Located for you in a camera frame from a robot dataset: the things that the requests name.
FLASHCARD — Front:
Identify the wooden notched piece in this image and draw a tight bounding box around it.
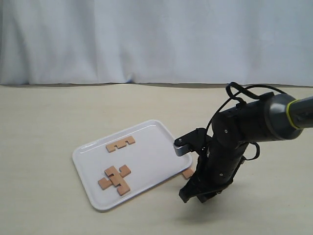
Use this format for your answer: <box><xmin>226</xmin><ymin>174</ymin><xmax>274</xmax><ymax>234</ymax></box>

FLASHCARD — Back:
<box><xmin>181</xmin><ymin>168</ymin><xmax>194</xmax><ymax>180</ymax></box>
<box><xmin>97</xmin><ymin>164</ymin><xmax>132</xmax><ymax>190</ymax></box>

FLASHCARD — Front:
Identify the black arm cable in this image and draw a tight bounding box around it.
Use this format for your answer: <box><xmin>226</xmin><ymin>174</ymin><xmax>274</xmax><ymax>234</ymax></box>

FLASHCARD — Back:
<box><xmin>205</xmin><ymin>82</ymin><xmax>287</xmax><ymax>162</ymax></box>

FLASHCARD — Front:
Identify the white plastic tray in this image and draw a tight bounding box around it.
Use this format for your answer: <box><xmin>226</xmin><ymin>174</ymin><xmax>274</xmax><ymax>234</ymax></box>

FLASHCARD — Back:
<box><xmin>72</xmin><ymin>120</ymin><xmax>193</xmax><ymax>211</ymax></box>

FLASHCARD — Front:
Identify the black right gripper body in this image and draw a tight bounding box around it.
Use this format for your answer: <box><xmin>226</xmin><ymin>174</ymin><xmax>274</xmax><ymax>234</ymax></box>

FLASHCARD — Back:
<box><xmin>188</xmin><ymin>127</ymin><xmax>242</xmax><ymax>194</ymax></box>

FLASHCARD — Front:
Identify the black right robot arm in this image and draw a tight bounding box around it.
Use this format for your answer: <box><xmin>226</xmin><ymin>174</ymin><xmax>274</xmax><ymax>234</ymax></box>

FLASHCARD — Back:
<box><xmin>174</xmin><ymin>93</ymin><xmax>313</xmax><ymax>203</ymax></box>

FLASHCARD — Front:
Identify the white backdrop curtain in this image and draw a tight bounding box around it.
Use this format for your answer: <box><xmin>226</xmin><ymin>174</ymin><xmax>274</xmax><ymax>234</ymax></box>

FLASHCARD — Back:
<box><xmin>0</xmin><ymin>0</ymin><xmax>313</xmax><ymax>86</ymax></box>

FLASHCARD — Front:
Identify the wooden notched crosspiece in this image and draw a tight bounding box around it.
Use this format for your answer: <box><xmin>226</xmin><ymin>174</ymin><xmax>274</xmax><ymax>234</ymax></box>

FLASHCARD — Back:
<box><xmin>106</xmin><ymin>136</ymin><xmax>135</xmax><ymax>153</ymax></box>

